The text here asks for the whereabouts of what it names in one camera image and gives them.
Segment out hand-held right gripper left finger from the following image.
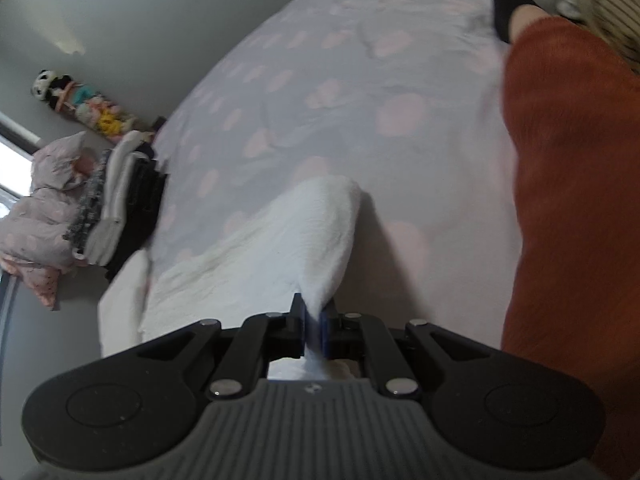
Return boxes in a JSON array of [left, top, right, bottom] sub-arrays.
[[137, 292, 307, 401]]

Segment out person's bare lower leg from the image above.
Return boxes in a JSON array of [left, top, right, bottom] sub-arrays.
[[509, 4, 551, 43]]

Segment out pink patterned quilt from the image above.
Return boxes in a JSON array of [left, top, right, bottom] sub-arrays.
[[0, 132, 101, 311]]

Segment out panda plush toy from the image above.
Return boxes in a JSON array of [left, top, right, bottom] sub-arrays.
[[31, 69, 73, 111]]

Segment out bright window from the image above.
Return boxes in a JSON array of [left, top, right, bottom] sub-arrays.
[[0, 112, 41, 201]]

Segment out person's orange trousers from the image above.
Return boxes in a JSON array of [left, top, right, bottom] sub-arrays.
[[500, 16, 640, 480]]

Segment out row of colourful plush toys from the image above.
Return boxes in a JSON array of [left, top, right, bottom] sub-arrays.
[[62, 82, 138, 143]]

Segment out white knit top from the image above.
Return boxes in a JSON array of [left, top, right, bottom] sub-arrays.
[[97, 176, 373, 383]]

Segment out grey patterned folded garment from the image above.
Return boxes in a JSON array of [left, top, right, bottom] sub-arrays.
[[62, 150, 113, 248]]

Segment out beige striped garment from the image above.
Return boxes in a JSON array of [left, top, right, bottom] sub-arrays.
[[555, 0, 640, 78]]

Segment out black folded garment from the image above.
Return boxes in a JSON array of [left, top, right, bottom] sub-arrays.
[[105, 142, 171, 283]]

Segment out stack of folded clothes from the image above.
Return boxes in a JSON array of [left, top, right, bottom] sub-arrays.
[[75, 131, 143, 266]]

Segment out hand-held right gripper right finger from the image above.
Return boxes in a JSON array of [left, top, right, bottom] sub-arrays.
[[321, 300, 493, 401]]

